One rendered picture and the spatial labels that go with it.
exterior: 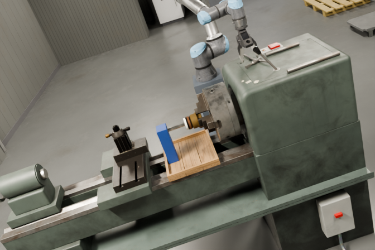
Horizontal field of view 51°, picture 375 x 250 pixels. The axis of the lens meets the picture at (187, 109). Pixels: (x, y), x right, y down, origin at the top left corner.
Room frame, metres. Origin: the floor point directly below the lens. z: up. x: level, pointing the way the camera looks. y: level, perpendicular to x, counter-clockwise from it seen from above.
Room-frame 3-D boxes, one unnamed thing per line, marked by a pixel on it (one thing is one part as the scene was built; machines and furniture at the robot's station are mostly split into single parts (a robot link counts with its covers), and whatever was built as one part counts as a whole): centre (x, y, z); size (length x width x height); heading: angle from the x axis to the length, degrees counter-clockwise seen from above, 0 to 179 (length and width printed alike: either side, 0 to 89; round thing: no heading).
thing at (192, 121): (1.96, -0.02, 1.08); 0.09 x 0.09 x 0.09; 89
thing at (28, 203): (1.97, 1.04, 1.01); 0.30 x 0.20 x 0.29; 89
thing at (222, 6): (2.19, -0.39, 1.57); 0.11 x 0.11 x 0.08; 15
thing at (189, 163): (1.96, 0.08, 0.88); 0.36 x 0.30 x 0.04; 179
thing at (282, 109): (1.98, -0.57, 1.06); 0.59 x 0.48 x 0.39; 89
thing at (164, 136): (1.96, 0.18, 1.00); 0.08 x 0.06 x 0.23; 179
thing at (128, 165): (1.98, 0.43, 0.95); 0.43 x 0.18 x 0.04; 179
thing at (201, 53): (2.47, -0.21, 1.27); 0.13 x 0.12 x 0.14; 105
